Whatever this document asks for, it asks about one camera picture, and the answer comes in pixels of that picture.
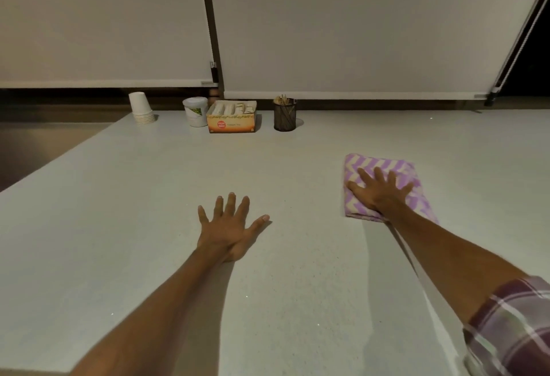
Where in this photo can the orange cardboard tea box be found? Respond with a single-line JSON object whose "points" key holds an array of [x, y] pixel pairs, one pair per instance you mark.
{"points": [[234, 124]]}

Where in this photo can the stack of white paper cups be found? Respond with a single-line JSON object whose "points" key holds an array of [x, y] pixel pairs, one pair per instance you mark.
{"points": [[139, 107]]}

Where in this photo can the person's right hand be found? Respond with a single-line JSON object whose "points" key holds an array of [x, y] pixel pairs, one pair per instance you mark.
{"points": [[382, 197]]}

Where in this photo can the person's left forearm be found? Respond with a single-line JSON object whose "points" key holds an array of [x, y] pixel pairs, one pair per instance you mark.
{"points": [[159, 307]]}

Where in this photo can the wide grey roller blind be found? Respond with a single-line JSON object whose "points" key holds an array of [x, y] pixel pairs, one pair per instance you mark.
{"points": [[365, 23]]}

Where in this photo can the dark window pane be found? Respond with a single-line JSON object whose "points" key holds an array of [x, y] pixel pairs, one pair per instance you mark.
{"points": [[535, 66]]}

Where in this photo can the person's right forearm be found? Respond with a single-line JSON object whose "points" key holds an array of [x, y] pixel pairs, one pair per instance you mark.
{"points": [[447, 259]]}

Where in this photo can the row of white tea sachets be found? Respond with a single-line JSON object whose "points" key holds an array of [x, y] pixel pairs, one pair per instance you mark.
{"points": [[230, 108]]}

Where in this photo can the white plastic jar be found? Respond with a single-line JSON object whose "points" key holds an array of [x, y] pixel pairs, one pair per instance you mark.
{"points": [[195, 114]]}

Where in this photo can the dark window sill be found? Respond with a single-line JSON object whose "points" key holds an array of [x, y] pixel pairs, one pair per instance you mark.
{"points": [[64, 105]]}

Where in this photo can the black mesh holder cup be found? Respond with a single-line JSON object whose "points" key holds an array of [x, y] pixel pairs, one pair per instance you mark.
{"points": [[285, 119]]}

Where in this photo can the narrow grey roller blind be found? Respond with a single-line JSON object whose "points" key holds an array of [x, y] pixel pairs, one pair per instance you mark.
{"points": [[99, 19]]}

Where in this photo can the person's left hand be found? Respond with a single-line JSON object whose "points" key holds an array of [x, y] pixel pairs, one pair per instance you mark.
{"points": [[227, 236]]}

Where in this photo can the purple white chevron cloth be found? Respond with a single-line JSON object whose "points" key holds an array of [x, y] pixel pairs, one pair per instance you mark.
{"points": [[365, 161]]}

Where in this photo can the bundle of wooden sticks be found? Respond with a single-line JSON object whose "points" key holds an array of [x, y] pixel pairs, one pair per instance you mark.
{"points": [[282, 100]]}

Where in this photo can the plaid right shirt sleeve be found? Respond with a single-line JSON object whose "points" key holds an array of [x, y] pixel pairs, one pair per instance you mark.
{"points": [[511, 328]]}

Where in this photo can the dark window frame post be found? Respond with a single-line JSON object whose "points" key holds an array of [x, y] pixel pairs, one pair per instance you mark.
{"points": [[210, 15]]}

